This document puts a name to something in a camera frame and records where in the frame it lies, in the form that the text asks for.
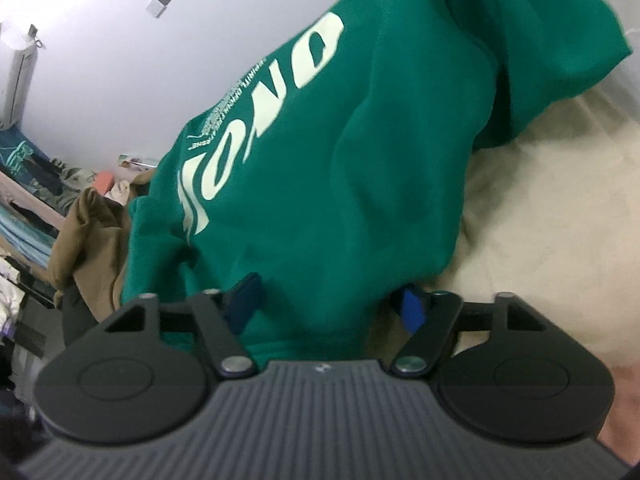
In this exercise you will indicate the white pink cloth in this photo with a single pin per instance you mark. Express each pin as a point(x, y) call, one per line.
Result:
point(120, 194)

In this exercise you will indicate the brown garment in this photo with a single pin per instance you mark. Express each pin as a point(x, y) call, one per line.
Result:
point(87, 240)

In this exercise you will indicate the white air conditioner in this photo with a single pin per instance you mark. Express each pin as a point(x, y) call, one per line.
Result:
point(17, 80)

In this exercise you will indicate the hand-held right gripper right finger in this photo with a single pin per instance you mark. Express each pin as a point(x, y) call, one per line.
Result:
point(412, 310)

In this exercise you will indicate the patchwork blanket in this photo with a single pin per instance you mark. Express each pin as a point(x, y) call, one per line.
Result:
point(550, 220)

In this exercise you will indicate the orange box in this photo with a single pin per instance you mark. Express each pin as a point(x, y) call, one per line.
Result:
point(105, 184)

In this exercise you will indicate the rack of hanging clothes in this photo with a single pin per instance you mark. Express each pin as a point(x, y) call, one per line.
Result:
point(30, 190)

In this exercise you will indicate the green printed sweatshirt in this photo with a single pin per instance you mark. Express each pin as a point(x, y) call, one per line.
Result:
point(320, 160)

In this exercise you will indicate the black garment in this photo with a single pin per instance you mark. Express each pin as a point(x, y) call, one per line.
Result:
point(80, 310)

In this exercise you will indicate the magazine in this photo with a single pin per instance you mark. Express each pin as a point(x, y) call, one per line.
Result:
point(137, 161)

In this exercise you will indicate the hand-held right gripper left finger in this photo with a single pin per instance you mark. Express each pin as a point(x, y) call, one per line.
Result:
point(244, 302)

